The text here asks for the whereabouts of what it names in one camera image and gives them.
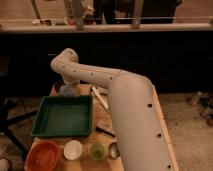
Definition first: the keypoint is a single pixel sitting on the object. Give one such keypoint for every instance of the white small bowl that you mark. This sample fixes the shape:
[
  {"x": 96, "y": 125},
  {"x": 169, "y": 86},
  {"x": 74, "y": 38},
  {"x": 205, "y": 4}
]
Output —
[{"x": 72, "y": 150}]

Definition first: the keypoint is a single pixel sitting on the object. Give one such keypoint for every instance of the black office chair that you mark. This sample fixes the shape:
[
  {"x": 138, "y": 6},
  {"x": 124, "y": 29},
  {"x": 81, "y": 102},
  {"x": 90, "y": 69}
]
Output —
[{"x": 5, "y": 106}]

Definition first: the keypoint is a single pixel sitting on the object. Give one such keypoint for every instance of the light green cup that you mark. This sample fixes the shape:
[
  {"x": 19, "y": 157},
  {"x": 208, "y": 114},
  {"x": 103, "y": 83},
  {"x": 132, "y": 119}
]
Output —
[{"x": 96, "y": 151}]

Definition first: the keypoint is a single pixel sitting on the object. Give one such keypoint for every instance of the green plastic tray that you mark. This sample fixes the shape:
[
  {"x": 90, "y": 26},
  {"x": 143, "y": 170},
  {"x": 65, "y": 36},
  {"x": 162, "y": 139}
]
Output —
[{"x": 60, "y": 116}]

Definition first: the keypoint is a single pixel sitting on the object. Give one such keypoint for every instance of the small metal cup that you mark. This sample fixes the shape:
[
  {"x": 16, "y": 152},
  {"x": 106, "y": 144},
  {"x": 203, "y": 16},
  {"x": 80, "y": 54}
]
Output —
[{"x": 113, "y": 150}]

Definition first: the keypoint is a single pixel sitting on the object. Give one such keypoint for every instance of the wooden block brush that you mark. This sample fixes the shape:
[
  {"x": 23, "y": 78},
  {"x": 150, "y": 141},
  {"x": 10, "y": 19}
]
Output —
[{"x": 104, "y": 131}]

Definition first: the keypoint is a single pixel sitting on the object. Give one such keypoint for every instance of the blue grey sponge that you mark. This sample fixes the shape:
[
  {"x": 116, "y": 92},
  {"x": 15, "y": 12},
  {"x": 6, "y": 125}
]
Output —
[{"x": 66, "y": 91}]

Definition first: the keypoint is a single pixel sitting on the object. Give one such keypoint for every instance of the dark counter cabinet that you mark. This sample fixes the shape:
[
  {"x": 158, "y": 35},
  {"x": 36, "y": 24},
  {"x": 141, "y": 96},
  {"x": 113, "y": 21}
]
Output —
[{"x": 175, "y": 61}]

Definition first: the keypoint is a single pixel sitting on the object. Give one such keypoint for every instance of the dark purple bowl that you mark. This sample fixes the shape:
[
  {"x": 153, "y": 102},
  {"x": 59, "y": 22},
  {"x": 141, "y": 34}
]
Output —
[{"x": 57, "y": 85}]

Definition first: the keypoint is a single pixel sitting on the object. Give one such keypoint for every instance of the orange bowl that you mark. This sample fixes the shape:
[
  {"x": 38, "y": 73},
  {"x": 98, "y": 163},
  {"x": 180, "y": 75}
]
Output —
[{"x": 43, "y": 156}]

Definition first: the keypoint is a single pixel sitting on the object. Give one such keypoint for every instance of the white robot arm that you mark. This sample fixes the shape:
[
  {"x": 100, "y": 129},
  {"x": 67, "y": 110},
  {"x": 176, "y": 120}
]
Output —
[{"x": 139, "y": 133}]

